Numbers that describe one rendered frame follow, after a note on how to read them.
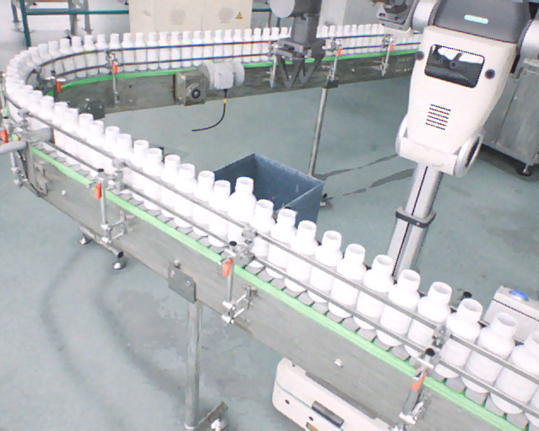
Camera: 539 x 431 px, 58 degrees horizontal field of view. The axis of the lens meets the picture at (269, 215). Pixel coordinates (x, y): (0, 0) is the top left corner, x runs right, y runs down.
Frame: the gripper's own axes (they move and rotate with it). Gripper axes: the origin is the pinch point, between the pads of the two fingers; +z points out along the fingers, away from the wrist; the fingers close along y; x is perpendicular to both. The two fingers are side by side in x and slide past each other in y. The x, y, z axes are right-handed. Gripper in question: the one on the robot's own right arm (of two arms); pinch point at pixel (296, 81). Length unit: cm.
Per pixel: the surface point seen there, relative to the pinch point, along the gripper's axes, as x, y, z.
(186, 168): -19.9, 14.2, 24.8
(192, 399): -13, 16, 107
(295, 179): -20, -42, 48
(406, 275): 39.8, 14.4, 25.1
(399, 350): 44, 18, 40
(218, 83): -97, -87, 42
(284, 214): 10.0, 13.7, 24.9
